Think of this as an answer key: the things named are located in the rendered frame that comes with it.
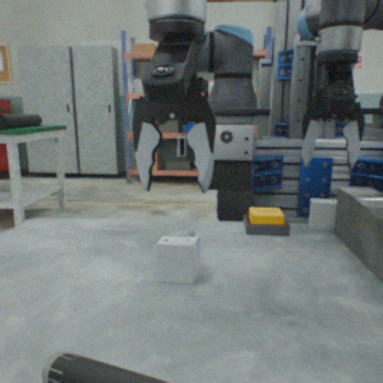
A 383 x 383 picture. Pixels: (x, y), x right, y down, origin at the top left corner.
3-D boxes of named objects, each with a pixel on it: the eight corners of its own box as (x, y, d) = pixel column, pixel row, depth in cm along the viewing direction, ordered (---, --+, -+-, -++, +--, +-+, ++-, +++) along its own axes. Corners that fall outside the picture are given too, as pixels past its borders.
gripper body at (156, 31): (210, 124, 54) (211, 35, 52) (201, 125, 46) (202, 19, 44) (159, 124, 56) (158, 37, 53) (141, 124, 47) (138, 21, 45)
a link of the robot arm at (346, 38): (367, 25, 65) (316, 26, 67) (363, 53, 66) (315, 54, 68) (358, 34, 72) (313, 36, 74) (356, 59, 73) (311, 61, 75)
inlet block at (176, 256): (177, 248, 63) (177, 217, 62) (207, 250, 62) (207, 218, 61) (156, 281, 51) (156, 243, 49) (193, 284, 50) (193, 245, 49)
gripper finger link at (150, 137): (157, 185, 56) (175, 126, 53) (145, 193, 50) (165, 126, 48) (138, 179, 56) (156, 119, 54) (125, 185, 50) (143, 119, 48)
